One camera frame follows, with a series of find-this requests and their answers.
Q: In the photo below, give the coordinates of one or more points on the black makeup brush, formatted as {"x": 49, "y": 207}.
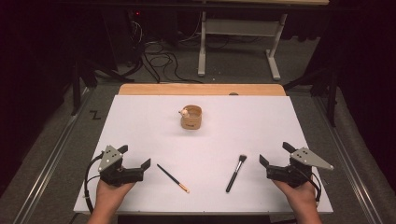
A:
{"x": 235, "y": 175}

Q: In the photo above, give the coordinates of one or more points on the person's left hand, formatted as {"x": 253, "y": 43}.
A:
{"x": 109, "y": 194}

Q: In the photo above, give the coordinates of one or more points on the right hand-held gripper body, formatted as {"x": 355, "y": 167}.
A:
{"x": 306, "y": 157}

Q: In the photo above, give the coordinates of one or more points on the wooden table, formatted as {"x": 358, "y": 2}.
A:
{"x": 199, "y": 89}

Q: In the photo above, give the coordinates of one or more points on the person's right hand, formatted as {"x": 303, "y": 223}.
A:
{"x": 299, "y": 194}

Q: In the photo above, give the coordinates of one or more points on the white table sheet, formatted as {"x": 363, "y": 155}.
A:
{"x": 193, "y": 146}

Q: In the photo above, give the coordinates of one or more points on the dark computer tower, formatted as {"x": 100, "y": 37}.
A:
{"x": 137, "y": 34}

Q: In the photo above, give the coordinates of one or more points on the round wooden cup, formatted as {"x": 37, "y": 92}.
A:
{"x": 191, "y": 123}

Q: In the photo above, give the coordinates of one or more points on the black stand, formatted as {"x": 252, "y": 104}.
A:
{"x": 332, "y": 93}
{"x": 76, "y": 87}

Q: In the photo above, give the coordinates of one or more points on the metal floor rail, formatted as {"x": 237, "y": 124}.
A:
{"x": 49, "y": 161}
{"x": 348, "y": 161}

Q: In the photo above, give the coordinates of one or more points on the small cream figurine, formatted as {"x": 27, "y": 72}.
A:
{"x": 185, "y": 112}

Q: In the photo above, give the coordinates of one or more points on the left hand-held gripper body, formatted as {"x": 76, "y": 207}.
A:
{"x": 109, "y": 158}

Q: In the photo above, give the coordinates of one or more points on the white metal desk frame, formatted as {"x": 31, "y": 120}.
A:
{"x": 239, "y": 28}

